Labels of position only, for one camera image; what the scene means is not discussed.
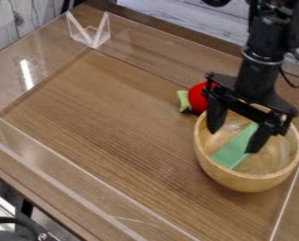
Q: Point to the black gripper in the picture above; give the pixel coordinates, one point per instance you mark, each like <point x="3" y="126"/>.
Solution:
<point x="264" y="107"/>

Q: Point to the green rectangular block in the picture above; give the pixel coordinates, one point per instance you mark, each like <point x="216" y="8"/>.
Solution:
<point x="232" y="155"/>

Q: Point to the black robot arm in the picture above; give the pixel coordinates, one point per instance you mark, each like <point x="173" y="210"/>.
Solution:
<point x="273" y="39"/>

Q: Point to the brown wooden bowl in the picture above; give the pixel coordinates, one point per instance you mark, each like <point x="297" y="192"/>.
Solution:
<point x="265" y="169"/>

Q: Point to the red plush tomato toy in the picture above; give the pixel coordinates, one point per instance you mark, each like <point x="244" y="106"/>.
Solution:
<point x="193" y="100"/>

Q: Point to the black table leg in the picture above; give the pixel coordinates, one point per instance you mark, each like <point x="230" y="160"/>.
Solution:
<point x="26" y="208"/>

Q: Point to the black device under table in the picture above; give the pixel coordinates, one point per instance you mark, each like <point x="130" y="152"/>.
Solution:
<point x="30" y="233"/>

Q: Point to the clear acrylic tray wall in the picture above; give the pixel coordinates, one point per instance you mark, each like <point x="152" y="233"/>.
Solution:
<point x="96" y="210"/>

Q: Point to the clear acrylic corner bracket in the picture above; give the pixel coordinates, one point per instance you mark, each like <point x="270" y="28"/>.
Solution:
<point x="92" y="36"/>

